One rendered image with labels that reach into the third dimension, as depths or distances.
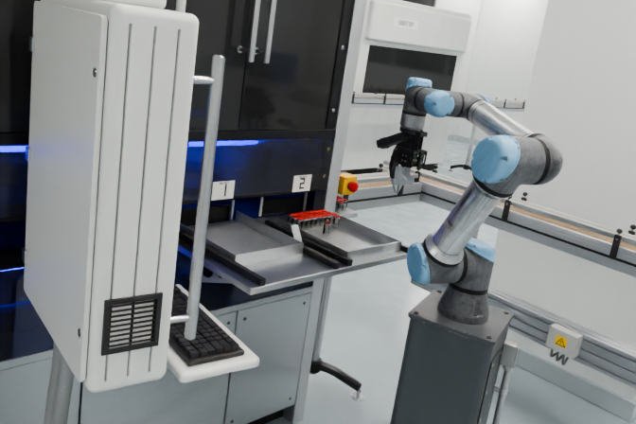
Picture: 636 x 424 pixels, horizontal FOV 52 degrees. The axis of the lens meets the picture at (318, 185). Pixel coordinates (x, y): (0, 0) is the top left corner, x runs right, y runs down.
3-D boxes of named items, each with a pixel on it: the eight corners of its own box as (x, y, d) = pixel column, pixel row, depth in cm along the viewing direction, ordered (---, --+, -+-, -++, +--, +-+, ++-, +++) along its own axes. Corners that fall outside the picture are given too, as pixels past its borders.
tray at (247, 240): (169, 228, 205) (170, 218, 204) (236, 220, 223) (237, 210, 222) (234, 266, 182) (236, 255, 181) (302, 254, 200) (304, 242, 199)
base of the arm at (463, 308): (493, 312, 199) (500, 283, 197) (480, 329, 186) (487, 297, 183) (446, 297, 206) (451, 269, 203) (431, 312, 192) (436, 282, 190)
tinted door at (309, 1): (237, 130, 205) (259, -67, 191) (332, 129, 235) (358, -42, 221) (238, 130, 204) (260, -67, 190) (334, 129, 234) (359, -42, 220)
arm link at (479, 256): (497, 291, 190) (506, 247, 187) (459, 291, 185) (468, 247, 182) (473, 274, 201) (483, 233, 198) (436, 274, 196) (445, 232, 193)
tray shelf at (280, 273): (155, 236, 202) (155, 231, 201) (316, 214, 250) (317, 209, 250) (250, 295, 169) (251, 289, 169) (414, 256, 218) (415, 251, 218)
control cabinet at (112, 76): (19, 295, 164) (29, -27, 145) (96, 287, 175) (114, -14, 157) (79, 401, 125) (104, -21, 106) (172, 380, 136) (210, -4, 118)
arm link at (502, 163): (453, 291, 190) (558, 162, 153) (409, 292, 184) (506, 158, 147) (439, 258, 197) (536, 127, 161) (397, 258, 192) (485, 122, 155)
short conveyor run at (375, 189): (316, 218, 253) (322, 178, 249) (290, 206, 263) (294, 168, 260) (422, 203, 301) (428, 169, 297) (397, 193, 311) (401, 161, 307)
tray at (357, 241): (274, 227, 221) (276, 218, 220) (329, 220, 239) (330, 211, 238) (345, 262, 198) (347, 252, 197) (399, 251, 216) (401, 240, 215)
